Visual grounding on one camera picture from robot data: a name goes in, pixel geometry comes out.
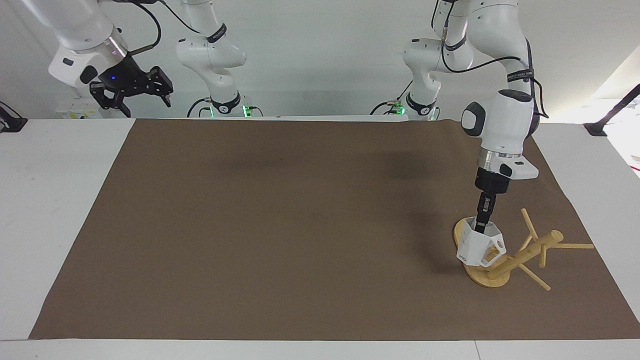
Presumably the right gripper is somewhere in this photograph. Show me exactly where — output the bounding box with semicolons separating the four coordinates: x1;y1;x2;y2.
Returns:
89;53;175;119

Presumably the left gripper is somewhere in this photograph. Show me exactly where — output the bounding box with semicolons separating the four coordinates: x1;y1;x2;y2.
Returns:
474;167;512;202

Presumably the black stand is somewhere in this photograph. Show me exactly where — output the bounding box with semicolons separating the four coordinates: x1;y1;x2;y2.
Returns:
0;100;29;134
583;83;640;137

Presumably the white faceted cup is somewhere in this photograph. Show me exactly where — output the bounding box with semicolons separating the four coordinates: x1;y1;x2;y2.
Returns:
455;215;507;268

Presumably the black cable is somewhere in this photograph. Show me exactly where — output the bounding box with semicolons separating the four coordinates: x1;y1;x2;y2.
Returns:
111;0;163;56
369;100;402;116
187;97;213;119
431;0;550;120

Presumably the wooden cup rack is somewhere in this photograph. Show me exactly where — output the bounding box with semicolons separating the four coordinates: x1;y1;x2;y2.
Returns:
452;207;595;292

